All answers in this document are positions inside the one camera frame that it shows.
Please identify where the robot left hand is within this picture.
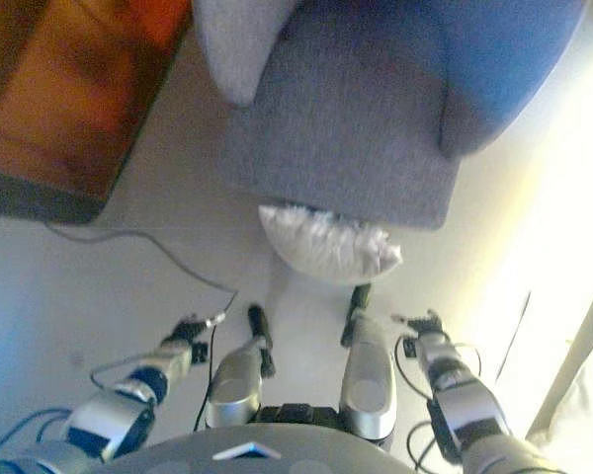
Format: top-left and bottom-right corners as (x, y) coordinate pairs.
(161, 312), (228, 349)

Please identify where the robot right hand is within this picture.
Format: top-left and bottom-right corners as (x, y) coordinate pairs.
(390, 308), (445, 339)

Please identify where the white fringed cushion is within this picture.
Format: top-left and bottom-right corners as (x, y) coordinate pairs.
(257, 202), (404, 285)

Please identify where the silver robot left leg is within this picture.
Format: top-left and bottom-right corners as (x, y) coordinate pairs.
(204, 304), (278, 431)

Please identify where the silver robot leg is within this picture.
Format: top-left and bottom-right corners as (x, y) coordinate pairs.
(204, 304), (278, 431)
(338, 283), (399, 441)

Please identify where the silver robot right leg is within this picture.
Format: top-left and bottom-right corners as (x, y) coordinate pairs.
(338, 283), (399, 441)

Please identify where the grey robot torso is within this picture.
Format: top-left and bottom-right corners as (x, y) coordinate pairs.
(101, 418), (475, 474)

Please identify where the grey fabric tub armchair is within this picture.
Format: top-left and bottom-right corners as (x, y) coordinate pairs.
(192, 0), (587, 231)

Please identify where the glossy brown wardrobe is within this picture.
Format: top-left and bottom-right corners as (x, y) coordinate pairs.
(0, 0), (195, 226)

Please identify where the thin black cord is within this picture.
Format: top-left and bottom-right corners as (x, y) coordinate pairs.
(496, 290), (533, 379)

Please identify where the thin dark floor cable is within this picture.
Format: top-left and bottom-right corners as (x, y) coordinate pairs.
(42, 221), (240, 317)

